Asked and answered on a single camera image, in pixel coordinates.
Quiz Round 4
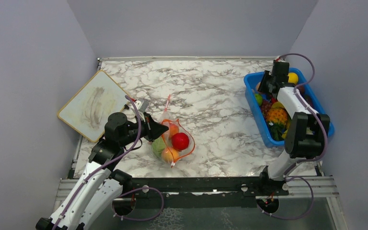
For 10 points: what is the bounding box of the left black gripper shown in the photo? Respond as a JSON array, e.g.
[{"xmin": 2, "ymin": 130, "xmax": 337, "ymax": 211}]
[{"xmin": 119, "ymin": 111, "xmax": 169, "ymax": 147}]

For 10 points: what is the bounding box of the green cabbage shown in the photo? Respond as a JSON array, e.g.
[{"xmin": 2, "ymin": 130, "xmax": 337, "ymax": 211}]
[{"xmin": 151, "ymin": 137, "xmax": 166, "ymax": 159}]

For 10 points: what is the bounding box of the small orange peach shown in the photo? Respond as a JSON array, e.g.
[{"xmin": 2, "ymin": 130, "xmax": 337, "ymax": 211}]
[{"xmin": 168, "ymin": 123, "xmax": 180, "ymax": 138}]

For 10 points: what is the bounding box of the clear orange zip top bag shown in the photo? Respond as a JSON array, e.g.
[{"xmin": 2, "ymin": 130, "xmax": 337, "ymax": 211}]
[{"xmin": 151, "ymin": 109, "xmax": 196, "ymax": 167}]

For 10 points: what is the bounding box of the red yellow apple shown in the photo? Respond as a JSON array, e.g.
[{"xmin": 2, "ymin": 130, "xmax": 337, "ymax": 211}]
[{"xmin": 171, "ymin": 132, "xmax": 190, "ymax": 151}]

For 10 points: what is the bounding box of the pink peach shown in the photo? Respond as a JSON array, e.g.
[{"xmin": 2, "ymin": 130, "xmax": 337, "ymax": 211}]
[{"xmin": 161, "ymin": 148, "xmax": 180, "ymax": 163}]

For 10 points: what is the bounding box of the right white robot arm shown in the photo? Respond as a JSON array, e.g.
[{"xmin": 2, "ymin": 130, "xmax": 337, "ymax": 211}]
[{"xmin": 257, "ymin": 58, "xmax": 330, "ymax": 195}]

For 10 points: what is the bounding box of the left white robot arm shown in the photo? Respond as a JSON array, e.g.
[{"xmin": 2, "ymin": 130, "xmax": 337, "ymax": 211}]
[{"xmin": 35, "ymin": 112, "xmax": 168, "ymax": 230}]

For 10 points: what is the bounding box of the yellow pear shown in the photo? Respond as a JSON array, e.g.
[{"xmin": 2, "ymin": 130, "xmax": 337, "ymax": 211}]
[{"xmin": 288, "ymin": 72, "xmax": 299, "ymax": 85}]

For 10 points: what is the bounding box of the dark passion fruit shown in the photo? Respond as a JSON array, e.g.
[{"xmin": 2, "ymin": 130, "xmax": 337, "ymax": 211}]
[{"xmin": 298, "ymin": 85, "xmax": 305, "ymax": 95}]

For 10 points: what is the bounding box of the yellow banana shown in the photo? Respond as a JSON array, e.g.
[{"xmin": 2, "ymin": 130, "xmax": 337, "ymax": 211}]
[{"xmin": 271, "ymin": 102, "xmax": 285, "ymax": 109}]

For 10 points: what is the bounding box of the small green lime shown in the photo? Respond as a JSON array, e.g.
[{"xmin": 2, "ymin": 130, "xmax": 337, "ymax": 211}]
[{"xmin": 254, "ymin": 93, "xmax": 263, "ymax": 106}]

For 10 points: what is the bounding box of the dark grape bunch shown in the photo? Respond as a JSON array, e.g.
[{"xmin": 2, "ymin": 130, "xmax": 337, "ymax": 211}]
[{"xmin": 260, "ymin": 100, "xmax": 272, "ymax": 117}]

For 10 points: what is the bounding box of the blue plastic bin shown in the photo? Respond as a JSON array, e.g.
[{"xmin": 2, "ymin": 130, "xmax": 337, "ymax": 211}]
[{"xmin": 243, "ymin": 68, "xmax": 335, "ymax": 148}]

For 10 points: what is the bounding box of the purple eggplant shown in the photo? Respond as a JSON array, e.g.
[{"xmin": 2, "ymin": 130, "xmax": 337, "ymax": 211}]
[{"xmin": 303, "ymin": 95, "xmax": 314, "ymax": 108}]

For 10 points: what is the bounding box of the red white pen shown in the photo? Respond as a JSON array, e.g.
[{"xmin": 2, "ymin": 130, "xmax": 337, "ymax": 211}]
[{"xmin": 164, "ymin": 94, "xmax": 171, "ymax": 112}]

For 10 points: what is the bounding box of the orange spiky pineapple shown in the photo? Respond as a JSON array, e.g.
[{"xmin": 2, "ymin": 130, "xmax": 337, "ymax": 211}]
[{"xmin": 266, "ymin": 108, "xmax": 288, "ymax": 127}]

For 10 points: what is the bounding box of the wood framed whiteboard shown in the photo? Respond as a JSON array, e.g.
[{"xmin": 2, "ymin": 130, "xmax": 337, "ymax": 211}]
[{"xmin": 57, "ymin": 70, "xmax": 129, "ymax": 142}]

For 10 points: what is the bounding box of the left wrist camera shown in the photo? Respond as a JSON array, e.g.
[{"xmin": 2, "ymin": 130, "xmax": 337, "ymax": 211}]
[{"xmin": 134, "ymin": 98, "xmax": 149, "ymax": 114}]

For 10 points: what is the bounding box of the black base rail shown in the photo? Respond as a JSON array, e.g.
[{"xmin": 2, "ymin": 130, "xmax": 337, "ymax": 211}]
[{"xmin": 112, "ymin": 176, "xmax": 289, "ymax": 212}]

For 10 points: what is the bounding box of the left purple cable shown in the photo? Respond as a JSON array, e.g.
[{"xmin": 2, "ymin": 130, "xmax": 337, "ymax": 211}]
[{"xmin": 51, "ymin": 95, "xmax": 165, "ymax": 230}]

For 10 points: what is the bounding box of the purple cable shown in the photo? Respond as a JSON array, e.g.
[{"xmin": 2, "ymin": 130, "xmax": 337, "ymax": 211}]
[
  {"xmin": 256, "ymin": 53, "xmax": 329, "ymax": 221},
  {"xmin": 51, "ymin": 95, "xmax": 165, "ymax": 230}
]

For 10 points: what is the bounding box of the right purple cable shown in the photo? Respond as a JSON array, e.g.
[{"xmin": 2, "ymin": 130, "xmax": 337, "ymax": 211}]
[{"xmin": 256, "ymin": 53, "xmax": 329, "ymax": 221}]

